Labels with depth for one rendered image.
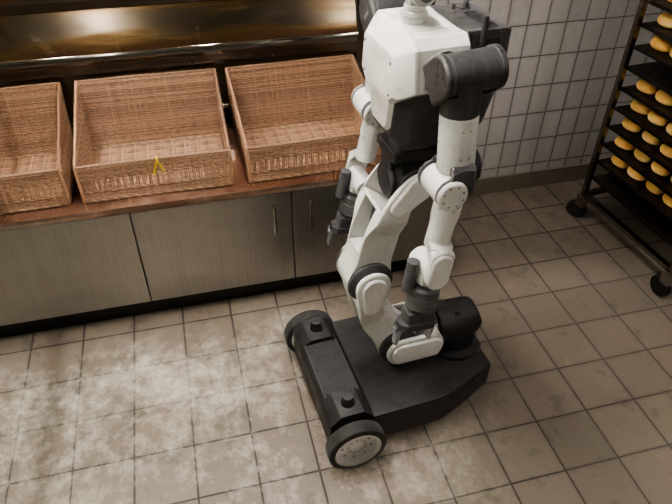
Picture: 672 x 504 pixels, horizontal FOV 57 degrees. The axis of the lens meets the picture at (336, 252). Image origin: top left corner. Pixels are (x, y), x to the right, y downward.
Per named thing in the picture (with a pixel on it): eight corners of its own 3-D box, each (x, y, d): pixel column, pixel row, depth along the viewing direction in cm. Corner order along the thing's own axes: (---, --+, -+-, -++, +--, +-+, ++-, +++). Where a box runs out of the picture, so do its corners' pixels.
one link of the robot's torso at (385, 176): (459, 168, 187) (467, 115, 176) (480, 191, 178) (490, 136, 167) (374, 184, 180) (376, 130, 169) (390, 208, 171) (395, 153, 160)
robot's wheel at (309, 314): (332, 338, 251) (332, 303, 239) (335, 347, 248) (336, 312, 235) (284, 350, 246) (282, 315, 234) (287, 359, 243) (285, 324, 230)
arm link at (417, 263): (427, 276, 175) (435, 244, 169) (444, 300, 167) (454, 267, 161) (391, 281, 172) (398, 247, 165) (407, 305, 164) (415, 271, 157)
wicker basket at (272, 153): (229, 126, 270) (222, 65, 252) (352, 111, 282) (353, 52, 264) (247, 185, 234) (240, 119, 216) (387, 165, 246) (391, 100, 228)
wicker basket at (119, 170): (89, 141, 260) (72, 78, 242) (224, 126, 270) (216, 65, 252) (81, 205, 223) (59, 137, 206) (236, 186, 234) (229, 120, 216)
